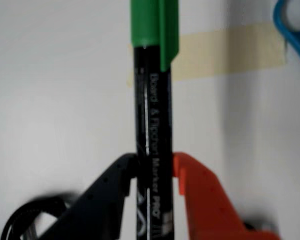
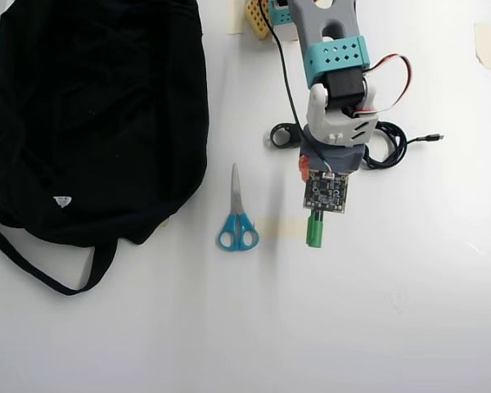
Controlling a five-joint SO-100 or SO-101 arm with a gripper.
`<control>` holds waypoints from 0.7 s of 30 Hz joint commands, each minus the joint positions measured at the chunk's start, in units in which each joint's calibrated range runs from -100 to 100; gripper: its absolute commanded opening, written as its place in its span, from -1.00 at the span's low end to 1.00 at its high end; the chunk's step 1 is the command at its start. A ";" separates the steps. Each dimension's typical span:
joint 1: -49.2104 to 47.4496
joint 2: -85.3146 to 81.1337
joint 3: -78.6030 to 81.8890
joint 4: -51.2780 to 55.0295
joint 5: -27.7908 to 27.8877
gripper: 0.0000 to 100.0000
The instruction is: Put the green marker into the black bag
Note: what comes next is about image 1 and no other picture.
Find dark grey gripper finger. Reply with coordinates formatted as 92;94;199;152
39;152;141;240

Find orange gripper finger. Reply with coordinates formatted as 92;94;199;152
172;151;284;240

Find green marker with black barrel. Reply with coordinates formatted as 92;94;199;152
129;0;180;240

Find long beige masking tape strip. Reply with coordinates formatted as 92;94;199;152
126;21;288;88

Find black plastic ring clamp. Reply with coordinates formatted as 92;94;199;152
241;215;281;235

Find coiled black USB cable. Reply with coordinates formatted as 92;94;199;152
0;192;75;240

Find blue handled scissors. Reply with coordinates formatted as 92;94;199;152
272;0;300;71

